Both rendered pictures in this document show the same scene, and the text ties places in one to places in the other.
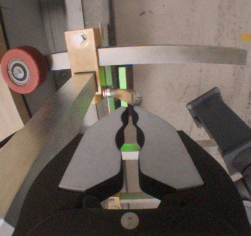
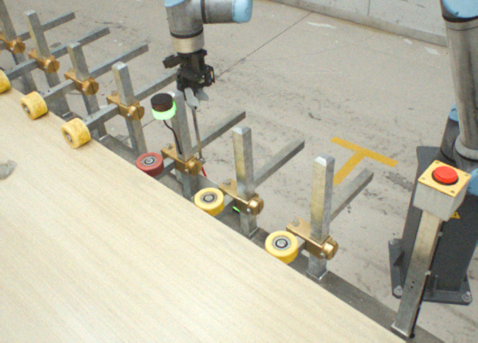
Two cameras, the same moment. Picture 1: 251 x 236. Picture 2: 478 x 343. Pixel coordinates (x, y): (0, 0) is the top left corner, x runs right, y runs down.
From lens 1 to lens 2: 152 cm
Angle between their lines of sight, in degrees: 74
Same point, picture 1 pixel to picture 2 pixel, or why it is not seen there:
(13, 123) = (155, 189)
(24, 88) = (156, 164)
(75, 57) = (173, 153)
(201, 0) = not seen: hidden behind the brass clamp
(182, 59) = (216, 129)
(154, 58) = (205, 136)
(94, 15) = (166, 181)
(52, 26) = not seen: hidden behind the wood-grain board
